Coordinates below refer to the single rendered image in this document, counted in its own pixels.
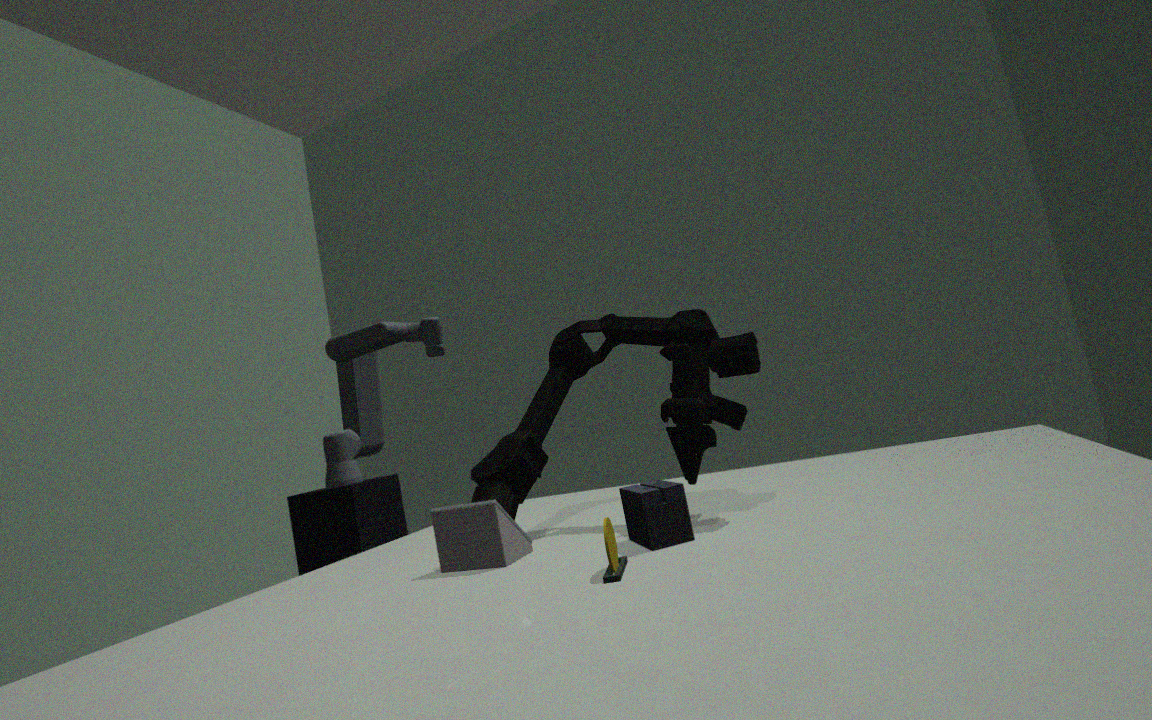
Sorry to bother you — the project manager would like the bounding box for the gold coin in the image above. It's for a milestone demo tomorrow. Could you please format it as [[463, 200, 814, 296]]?
[[602, 518, 619, 573]]

